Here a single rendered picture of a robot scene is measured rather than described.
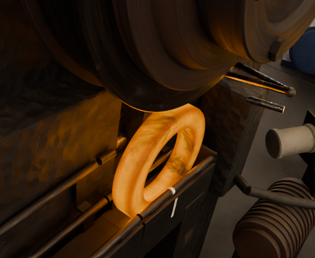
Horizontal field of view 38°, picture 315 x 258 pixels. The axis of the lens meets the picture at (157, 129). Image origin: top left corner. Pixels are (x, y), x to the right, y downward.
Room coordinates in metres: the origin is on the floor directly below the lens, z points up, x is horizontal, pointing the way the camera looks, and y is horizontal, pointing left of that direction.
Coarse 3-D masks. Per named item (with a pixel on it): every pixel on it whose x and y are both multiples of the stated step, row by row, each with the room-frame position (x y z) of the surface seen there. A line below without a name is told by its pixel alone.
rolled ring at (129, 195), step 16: (160, 112) 0.51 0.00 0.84; (176, 112) 0.52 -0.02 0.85; (192, 112) 0.54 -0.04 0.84; (144, 128) 0.49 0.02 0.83; (160, 128) 0.49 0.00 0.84; (176, 128) 0.51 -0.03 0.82; (192, 128) 0.56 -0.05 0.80; (128, 144) 0.47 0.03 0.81; (144, 144) 0.47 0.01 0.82; (160, 144) 0.48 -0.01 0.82; (176, 144) 0.58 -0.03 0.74; (192, 144) 0.57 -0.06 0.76; (128, 160) 0.46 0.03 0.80; (144, 160) 0.46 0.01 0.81; (176, 160) 0.57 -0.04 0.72; (192, 160) 0.58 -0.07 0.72; (128, 176) 0.45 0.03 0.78; (144, 176) 0.46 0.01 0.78; (160, 176) 0.55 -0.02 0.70; (176, 176) 0.55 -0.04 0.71; (112, 192) 0.45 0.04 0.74; (128, 192) 0.44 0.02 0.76; (144, 192) 0.51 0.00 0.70; (160, 192) 0.52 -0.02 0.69; (128, 208) 0.44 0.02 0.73
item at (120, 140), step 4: (120, 128) 0.58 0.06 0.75; (120, 132) 0.57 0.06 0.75; (120, 136) 0.57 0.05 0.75; (124, 136) 0.57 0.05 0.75; (120, 140) 0.56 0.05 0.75; (124, 140) 0.57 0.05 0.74; (116, 144) 0.56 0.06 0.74; (120, 144) 0.56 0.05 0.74; (124, 144) 0.57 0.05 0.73; (116, 148) 0.56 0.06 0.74; (120, 148) 0.56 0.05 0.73
